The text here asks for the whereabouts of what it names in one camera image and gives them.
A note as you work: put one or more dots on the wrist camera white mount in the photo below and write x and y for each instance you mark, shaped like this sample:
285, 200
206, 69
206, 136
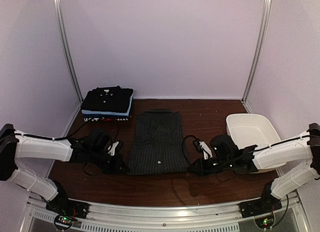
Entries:
202, 147
115, 148

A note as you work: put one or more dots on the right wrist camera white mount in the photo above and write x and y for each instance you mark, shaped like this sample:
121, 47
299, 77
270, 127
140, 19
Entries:
202, 147

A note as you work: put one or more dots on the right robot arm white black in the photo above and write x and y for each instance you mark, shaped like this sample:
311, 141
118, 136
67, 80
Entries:
223, 154

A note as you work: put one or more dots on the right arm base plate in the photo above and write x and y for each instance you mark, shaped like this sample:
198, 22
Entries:
258, 207

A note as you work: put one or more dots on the aluminium corner post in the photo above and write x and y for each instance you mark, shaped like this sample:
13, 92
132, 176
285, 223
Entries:
66, 49
265, 17

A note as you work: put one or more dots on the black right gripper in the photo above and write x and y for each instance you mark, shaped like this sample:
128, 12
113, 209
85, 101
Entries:
202, 170

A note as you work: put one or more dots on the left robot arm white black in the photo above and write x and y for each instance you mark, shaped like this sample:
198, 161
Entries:
97, 148

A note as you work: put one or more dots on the aluminium front rail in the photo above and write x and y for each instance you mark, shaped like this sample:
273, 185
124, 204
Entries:
214, 217

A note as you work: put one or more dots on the white plastic basin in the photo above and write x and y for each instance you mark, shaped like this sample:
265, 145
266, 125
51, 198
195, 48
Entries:
247, 130

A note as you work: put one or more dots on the right aluminium corner post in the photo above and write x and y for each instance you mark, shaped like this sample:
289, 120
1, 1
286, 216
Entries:
265, 17

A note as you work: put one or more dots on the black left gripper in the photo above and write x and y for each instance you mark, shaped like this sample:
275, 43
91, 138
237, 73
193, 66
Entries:
114, 168

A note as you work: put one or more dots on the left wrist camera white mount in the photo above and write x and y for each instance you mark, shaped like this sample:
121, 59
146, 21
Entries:
115, 148

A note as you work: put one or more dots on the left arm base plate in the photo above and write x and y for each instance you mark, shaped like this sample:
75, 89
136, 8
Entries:
70, 208

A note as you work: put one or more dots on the left aluminium corner post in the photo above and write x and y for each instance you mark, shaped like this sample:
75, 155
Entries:
66, 49

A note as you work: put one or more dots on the dark pinstriped long sleeve shirt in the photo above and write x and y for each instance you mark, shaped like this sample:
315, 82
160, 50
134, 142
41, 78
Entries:
157, 144

